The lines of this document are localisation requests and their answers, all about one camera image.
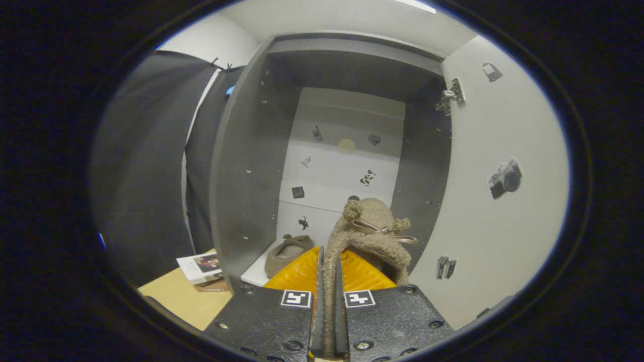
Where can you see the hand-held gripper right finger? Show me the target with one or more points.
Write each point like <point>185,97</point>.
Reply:
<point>392,322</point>

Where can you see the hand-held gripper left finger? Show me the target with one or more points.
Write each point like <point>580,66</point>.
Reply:
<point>266,322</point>

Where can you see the brown fuzzy shoe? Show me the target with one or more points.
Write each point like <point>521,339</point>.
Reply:
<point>287,254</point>
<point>370,216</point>

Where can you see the grey shoe cabinet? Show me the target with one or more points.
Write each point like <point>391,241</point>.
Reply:
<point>246,176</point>

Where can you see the metal door hinge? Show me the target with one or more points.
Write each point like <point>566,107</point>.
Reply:
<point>453,95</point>

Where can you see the brown flat box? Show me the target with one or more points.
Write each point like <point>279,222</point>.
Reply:
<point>214,286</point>

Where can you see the white book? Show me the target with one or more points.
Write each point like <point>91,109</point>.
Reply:
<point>198,265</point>

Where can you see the black backdrop cloth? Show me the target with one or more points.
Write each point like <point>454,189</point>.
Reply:
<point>141,151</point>

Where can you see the long ceiling light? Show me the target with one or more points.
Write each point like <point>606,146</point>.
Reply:
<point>415,5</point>

